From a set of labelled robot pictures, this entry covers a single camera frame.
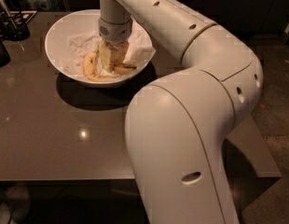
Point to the white shoe on floor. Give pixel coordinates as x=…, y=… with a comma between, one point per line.
x=15, y=203

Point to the banana with green stem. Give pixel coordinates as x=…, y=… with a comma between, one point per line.
x=122, y=68

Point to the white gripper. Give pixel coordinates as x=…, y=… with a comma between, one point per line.
x=116, y=32

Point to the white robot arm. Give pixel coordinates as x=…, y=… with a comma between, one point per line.
x=175, y=126

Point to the white paper napkin liner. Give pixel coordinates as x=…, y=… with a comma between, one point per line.
x=139, y=53

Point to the white pen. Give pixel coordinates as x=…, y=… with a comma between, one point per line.
x=7, y=11

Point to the white ceramic bowl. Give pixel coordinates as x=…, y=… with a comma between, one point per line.
x=72, y=24

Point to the black wire pen holder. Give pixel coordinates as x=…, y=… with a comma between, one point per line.
x=8, y=32

